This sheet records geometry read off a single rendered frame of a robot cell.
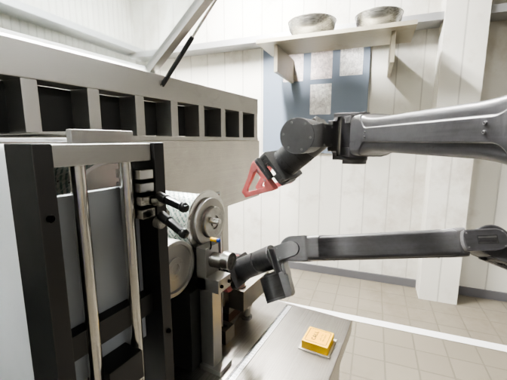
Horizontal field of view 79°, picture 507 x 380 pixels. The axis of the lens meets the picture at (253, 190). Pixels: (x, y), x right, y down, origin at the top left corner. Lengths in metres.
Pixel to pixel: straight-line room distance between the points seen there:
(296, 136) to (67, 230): 0.33
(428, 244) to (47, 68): 0.91
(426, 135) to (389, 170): 2.90
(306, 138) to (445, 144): 0.22
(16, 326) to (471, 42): 3.13
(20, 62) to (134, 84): 0.30
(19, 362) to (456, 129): 0.73
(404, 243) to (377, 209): 2.60
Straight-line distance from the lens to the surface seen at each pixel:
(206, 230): 0.71
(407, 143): 0.38
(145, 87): 1.06
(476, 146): 0.30
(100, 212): 0.41
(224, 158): 1.37
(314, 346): 0.90
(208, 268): 0.72
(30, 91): 0.86
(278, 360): 0.87
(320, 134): 0.48
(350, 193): 3.28
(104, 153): 0.38
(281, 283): 0.73
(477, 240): 0.70
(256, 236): 3.63
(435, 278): 3.28
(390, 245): 0.71
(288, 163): 0.57
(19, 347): 0.71
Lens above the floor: 1.44
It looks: 9 degrees down
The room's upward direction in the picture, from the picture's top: straight up
